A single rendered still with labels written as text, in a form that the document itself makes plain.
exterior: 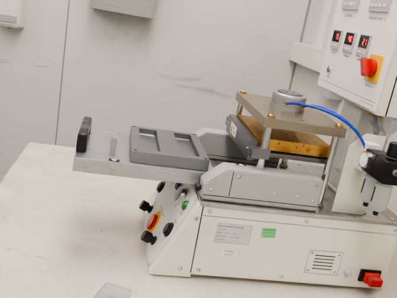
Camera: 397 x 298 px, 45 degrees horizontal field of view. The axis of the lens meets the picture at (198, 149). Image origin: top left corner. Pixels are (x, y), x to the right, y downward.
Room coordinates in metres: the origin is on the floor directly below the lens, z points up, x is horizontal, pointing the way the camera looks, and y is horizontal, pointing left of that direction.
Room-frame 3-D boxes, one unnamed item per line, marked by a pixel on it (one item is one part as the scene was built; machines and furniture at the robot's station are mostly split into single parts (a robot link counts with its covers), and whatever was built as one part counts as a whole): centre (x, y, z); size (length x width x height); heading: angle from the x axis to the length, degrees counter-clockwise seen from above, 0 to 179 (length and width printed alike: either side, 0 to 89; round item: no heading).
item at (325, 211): (1.11, -0.22, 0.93); 0.46 x 0.35 x 0.01; 101
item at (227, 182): (0.95, -0.14, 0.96); 0.26 x 0.05 x 0.07; 101
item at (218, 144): (1.23, -0.09, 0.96); 0.25 x 0.05 x 0.07; 101
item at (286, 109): (1.09, -0.22, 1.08); 0.31 x 0.24 x 0.13; 11
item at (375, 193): (0.91, -0.35, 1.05); 0.15 x 0.05 x 0.15; 11
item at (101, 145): (1.05, 0.12, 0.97); 0.30 x 0.22 x 0.08; 101
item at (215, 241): (1.09, -0.18, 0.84); 0.53 x 0.37 x 0.17; 101
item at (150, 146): (1.06, 0.07, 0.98); 0.20 x 0.17 x 0.03; 11
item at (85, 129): (1.02, 0.25, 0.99); 0.15 x 0.02 x 0.04; 11
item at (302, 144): (1.10, -0.18, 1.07); 0.22 x 0.17 x 0.10; 11
